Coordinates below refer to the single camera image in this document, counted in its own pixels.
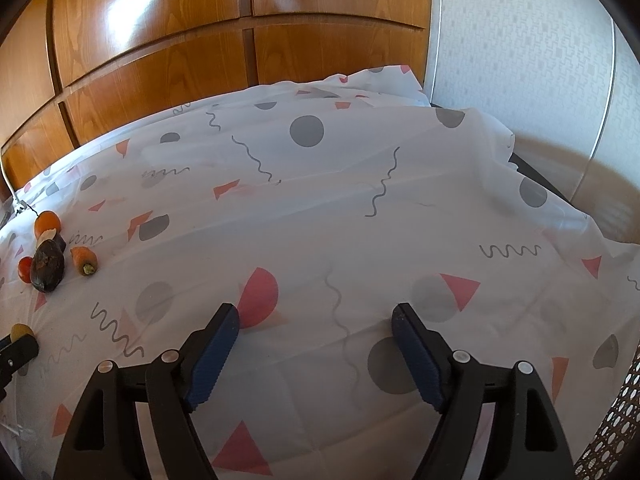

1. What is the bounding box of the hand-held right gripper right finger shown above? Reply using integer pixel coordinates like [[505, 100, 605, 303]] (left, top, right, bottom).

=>
[[392, 303, 576, 480]]

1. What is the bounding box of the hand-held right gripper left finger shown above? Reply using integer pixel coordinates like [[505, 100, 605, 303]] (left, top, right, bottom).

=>
[[52, 303, 241, 480]]

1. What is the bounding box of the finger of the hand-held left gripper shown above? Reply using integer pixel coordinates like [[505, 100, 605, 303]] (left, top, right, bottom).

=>
[[0, 336, 40, 380]]

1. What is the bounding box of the dark brown round fruit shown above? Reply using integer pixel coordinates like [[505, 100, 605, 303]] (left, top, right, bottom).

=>
[[30, 240, 66, 293]]

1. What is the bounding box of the small orange carrot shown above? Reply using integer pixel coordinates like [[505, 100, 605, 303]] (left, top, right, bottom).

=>
[[70, 246, 99, 277]]

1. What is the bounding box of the dark cut piece pale end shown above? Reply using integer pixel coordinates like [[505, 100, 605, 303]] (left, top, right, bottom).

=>
[[39, 229, 67, 253]]

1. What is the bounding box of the orange mandarin with stem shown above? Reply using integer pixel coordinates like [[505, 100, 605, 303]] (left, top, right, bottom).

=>
[[22, 204, 62, 235]]

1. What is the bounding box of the woven wicker chair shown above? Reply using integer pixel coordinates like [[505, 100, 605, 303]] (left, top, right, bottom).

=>
[[575, 345, 640, 480]]

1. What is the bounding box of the wooden wardrobe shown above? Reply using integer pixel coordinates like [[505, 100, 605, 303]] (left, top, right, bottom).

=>
[[0, 0, 433, 191]]

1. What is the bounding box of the white power cable with plug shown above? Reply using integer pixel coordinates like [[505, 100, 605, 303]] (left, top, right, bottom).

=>
[[1, 156, 27, 215]]

